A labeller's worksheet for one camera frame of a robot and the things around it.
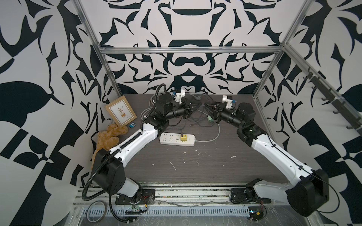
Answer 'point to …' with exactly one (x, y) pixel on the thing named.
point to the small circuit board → (256, 213)
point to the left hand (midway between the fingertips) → (201, 101)
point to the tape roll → (105, 212)
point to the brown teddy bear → (108, 140)
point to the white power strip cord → (217, 122)
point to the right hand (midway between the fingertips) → (204, 103)
